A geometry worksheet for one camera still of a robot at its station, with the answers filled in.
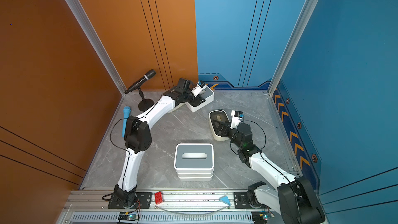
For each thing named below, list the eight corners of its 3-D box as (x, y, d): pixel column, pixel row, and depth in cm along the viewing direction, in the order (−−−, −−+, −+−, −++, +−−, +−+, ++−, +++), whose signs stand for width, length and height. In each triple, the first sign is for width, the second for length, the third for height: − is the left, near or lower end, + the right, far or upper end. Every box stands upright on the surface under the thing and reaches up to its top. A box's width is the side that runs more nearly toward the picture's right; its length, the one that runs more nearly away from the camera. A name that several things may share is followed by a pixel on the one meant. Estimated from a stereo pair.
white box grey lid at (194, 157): (177, 179, 81) (172, 168, 67) (180, 157, 89) (175, 143, 75) (213, 179, 81) (214, 168, 67) (212, 157, 89) (213, 143, 75)
